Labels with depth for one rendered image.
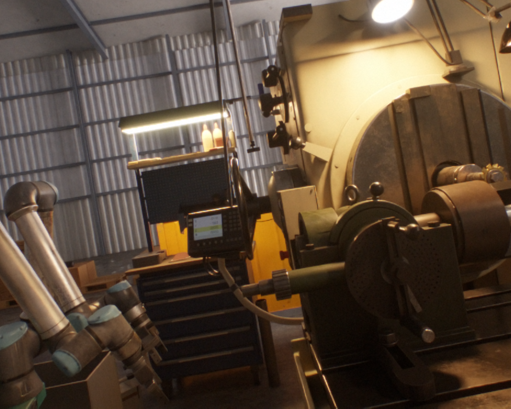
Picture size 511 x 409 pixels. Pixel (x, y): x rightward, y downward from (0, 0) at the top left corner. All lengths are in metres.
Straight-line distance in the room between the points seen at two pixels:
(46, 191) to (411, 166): 1.48
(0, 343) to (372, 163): 1.53
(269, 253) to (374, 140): 3.00
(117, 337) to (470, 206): 1.08
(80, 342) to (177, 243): 2.82
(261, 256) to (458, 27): 3.07
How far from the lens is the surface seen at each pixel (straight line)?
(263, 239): 4.12
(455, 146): 1.33
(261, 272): 4.17
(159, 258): 3.16
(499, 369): 0.87
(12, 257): 1.50
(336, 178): 1.30
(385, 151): 1.26
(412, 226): 0.69
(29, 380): 2.03
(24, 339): 2.01
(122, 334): 1.46
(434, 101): 1.32
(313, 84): 1.35
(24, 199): 1.91
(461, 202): 1.01
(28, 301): 1.53
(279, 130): 1.42
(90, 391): 2.55
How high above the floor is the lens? 1.37
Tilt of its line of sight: level
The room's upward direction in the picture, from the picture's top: 10 degrees counter-clockwise
